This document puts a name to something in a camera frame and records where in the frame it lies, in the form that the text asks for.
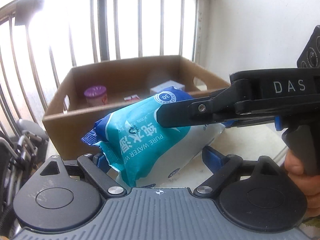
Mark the folded wheelchair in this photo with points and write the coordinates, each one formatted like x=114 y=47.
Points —
x=18 y=161

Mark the brown cardboard box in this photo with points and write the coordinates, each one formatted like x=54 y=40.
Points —
x=69 y=117

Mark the purple lid air freshener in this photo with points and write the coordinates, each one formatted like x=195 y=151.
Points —
x=96 y=95

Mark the black camera box green light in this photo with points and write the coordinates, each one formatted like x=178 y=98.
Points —
x=309 y=57

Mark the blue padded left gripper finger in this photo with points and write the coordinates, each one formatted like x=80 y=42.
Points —
x=230 y=123

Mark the red toothpaste tube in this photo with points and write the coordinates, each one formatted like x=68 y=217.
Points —
x=132 y=98

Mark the person's right hand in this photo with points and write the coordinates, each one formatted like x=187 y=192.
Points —
x=309 y=185

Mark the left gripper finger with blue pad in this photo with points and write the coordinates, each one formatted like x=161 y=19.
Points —
x=224 y=169
x=106 y=186

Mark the white rectangular soap box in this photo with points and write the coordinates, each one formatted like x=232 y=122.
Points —
x=166 y=84

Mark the metal window bars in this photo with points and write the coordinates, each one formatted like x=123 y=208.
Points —
x=41 y=40

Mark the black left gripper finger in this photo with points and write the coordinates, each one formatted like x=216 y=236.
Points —
x=197 y=111

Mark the teal white wet wipes pack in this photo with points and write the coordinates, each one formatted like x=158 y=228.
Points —
x=144 y=153

